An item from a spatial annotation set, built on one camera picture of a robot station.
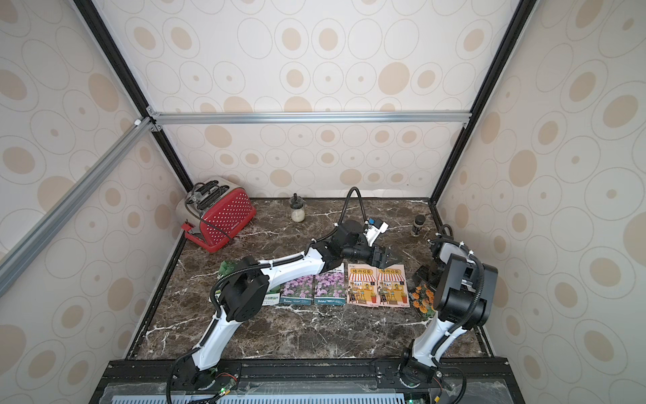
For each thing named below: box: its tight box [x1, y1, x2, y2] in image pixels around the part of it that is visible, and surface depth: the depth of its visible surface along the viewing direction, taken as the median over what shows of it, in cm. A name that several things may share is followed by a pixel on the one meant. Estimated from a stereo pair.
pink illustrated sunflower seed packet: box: [346, 263, 379, 308], surface depth 94 cm
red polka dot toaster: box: [175, 176, 257, 254], surface depth 98 cm
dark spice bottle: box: [410, 213, 426, 238], surface depth 105 cm
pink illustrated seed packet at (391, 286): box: [376, 264, 411, 308], surface depth 93 cm
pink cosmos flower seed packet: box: [279, 274, 316, 307], surface depth 91 cm
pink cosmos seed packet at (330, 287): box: [313, 262, 348, 307], surface depth 92 cm
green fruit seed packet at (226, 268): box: [217, 260, 238, 277], surface depth 99 cm
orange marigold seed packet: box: [410, 283, 436, 319], surface depth 91 cm
